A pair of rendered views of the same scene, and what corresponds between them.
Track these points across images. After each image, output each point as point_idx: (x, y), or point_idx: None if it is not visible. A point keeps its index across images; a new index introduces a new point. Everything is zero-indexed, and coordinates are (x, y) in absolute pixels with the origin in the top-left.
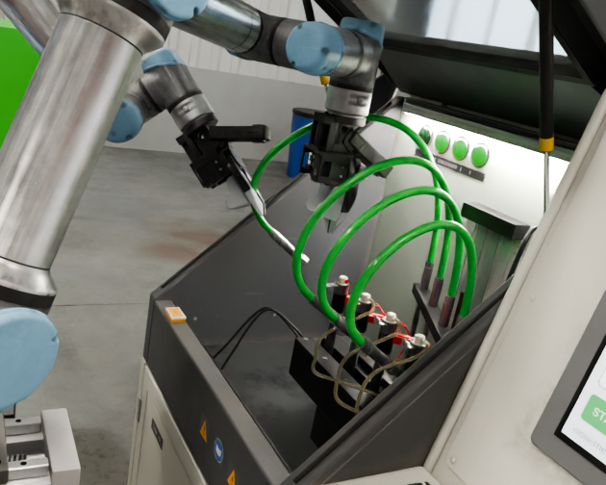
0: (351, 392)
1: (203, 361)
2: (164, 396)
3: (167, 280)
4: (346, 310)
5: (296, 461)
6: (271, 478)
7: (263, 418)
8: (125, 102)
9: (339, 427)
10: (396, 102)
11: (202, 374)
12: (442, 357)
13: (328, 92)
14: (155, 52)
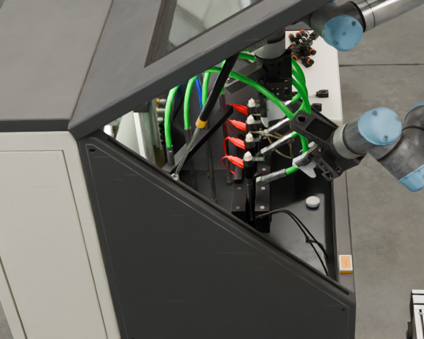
0: (268, 161)
1: (342, 216)
2: None
3: (342, 288)
4: (305, 84)
5: (291, 208)
6: None
7: (293, 241)
8: (422, 101)
9: (271, 181)
10: (106, 133)
11: (348, 205)
12: None
13: (285, 41)
14: (392, 110)
